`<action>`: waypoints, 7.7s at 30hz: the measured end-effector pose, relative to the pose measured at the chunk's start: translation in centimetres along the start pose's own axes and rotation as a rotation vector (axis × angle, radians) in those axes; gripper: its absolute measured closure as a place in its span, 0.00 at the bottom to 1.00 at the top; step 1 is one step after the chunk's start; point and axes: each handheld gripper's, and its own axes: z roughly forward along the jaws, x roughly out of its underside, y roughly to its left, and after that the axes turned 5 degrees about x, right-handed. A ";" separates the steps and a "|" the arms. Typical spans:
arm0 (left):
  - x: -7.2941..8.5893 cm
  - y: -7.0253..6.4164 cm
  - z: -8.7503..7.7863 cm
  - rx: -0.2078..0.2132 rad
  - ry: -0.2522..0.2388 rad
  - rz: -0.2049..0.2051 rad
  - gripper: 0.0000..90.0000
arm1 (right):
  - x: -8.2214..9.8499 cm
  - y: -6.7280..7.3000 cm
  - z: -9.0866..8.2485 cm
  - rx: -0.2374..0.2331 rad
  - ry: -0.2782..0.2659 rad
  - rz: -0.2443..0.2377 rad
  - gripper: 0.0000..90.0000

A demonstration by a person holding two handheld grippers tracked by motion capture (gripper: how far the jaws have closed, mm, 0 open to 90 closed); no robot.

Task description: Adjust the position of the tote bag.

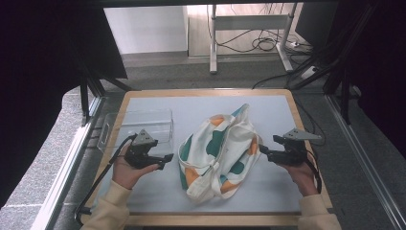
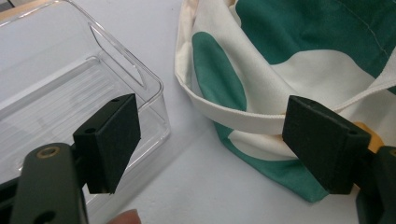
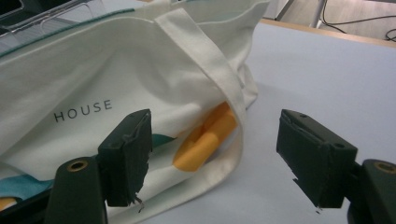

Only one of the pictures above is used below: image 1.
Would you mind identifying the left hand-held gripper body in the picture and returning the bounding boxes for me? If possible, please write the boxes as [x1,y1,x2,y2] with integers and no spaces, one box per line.
[124,128,161,170]

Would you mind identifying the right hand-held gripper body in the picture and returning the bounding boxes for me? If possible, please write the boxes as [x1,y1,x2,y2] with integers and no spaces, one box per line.
[273,127,323,167]

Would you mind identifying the clear plastic container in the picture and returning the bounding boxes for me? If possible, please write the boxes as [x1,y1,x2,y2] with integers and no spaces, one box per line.
[96,108,175,160]

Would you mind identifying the white tote bag coloured patches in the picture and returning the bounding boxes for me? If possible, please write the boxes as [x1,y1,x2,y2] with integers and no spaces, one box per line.
[177,103,263,203]

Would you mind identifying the person's left hand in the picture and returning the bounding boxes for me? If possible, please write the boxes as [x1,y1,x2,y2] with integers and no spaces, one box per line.
[112,145,161,190]

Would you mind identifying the person's right hand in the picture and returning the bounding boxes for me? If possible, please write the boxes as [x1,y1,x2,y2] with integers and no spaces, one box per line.
[279,155,320,197]

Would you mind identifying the wooden framed work board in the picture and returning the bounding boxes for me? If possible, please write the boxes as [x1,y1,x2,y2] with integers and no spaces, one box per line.
[90,94,324,215]

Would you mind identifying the white power strip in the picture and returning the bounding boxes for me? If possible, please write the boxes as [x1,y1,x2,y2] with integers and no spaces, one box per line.
[301,65,319,80]

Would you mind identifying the black curtain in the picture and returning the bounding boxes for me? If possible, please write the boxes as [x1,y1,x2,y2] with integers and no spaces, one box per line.
[0,0,128,209]
[344,0,406,151]

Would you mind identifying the thin black floor cable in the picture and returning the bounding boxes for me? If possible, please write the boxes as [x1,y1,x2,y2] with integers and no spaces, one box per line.
[292,95,327,148]

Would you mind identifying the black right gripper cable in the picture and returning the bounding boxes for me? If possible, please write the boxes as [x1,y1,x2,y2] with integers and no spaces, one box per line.
[304,149,323,195]

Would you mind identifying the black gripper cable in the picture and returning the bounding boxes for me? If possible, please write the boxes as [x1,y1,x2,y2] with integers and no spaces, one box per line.
[74,133,138,226]
[304,149,323,195]

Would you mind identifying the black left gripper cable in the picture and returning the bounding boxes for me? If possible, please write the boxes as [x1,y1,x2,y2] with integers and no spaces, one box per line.
[74,133,138,226]

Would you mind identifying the tangle of black floor cables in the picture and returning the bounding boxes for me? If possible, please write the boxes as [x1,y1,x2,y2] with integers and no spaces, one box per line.
[207,3,315,56]

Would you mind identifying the white metal desk frame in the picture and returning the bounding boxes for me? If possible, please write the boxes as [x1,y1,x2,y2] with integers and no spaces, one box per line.
[209,3,300,75]

